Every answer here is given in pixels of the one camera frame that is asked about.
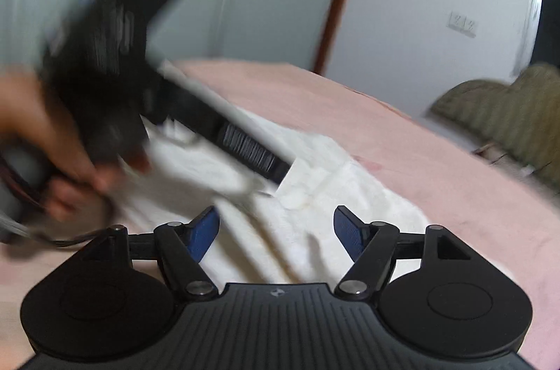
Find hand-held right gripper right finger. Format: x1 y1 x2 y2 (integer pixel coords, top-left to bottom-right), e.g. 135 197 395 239
333 205 475 301

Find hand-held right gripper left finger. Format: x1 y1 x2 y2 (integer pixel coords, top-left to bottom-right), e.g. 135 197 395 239
85 205 220 301

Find white pants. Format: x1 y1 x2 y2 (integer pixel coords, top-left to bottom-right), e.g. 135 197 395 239
109 61 435 287

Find person's left hand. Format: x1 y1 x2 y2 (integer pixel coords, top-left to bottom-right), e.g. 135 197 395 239
0 65 153 223

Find pink bed blanket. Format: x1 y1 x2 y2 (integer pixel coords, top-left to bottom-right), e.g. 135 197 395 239
0 59 560 370

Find olive padded headboard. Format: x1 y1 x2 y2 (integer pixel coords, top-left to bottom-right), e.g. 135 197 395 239
429 63 560 192

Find black cable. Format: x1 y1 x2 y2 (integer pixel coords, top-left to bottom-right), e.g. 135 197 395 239
0 217 111 249

